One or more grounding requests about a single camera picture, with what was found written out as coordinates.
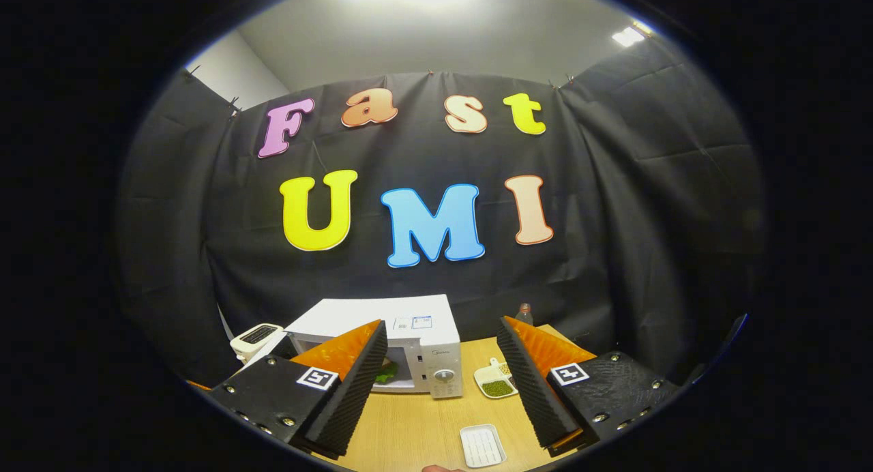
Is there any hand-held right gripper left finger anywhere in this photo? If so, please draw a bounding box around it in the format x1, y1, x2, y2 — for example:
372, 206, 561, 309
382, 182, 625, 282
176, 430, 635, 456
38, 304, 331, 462
208, 320, 389, 459

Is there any white microwave oven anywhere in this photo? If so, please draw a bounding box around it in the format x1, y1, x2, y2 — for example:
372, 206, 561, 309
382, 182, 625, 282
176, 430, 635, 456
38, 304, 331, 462
242, 294, 464, 399

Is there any small white rectangular tray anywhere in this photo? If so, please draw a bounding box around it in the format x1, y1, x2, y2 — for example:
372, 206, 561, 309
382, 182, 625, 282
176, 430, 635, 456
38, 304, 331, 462
459, 424, 507, 469

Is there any white divided dish with beans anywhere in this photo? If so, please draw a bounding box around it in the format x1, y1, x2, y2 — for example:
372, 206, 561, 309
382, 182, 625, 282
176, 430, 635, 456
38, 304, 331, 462
473, 358, 519, 399

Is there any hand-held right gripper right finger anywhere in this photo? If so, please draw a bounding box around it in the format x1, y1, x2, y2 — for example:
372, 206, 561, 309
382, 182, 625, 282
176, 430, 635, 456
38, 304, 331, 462
496, 315, 681, 458

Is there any black backdrop cloth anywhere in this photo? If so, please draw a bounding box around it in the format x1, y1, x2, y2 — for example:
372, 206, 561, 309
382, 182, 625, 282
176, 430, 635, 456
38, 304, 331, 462
116, 35, 765, 391

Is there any white toaster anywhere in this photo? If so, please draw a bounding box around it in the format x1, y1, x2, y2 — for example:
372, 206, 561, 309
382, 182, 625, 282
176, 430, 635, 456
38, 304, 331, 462
230, 323, 284, 364

